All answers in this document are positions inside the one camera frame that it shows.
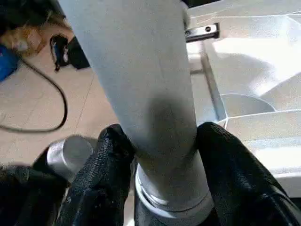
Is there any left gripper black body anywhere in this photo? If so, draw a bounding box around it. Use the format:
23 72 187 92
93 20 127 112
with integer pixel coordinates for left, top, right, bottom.
184 22 221 43

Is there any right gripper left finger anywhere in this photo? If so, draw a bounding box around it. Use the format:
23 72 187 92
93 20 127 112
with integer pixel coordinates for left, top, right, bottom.
55 123 136 226

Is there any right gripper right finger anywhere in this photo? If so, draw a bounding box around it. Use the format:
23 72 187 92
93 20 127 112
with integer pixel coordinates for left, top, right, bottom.
196 121 301 226

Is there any white plastic table top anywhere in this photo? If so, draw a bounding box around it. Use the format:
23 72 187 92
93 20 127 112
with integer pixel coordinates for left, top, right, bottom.
133 0 301 226

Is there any white plastic table leg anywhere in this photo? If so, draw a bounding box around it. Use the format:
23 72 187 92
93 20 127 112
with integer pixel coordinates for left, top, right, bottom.
57 0 214 221

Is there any small black floor device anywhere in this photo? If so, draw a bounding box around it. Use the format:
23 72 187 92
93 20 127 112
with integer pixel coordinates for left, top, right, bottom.
48 33 90 73

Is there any blue floor item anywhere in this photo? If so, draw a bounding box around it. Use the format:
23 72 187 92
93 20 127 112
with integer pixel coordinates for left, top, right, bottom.
0 45 20 82

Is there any black floor cable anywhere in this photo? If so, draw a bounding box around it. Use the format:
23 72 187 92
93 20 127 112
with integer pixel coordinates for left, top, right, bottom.
0 57 69 133

